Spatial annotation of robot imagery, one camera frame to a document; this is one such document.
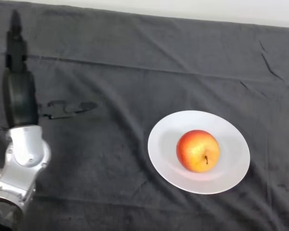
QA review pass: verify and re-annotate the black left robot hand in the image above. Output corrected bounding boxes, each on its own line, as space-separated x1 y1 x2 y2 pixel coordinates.
2 9 39 128

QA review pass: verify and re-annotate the red yellow apple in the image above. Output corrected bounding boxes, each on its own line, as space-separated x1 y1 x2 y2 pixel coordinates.
176 129 220 174

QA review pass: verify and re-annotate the round white plate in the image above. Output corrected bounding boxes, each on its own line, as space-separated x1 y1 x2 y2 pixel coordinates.
147 110 251 195

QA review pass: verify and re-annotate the black table cloth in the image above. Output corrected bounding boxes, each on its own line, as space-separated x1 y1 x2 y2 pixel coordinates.
0 0 289 231

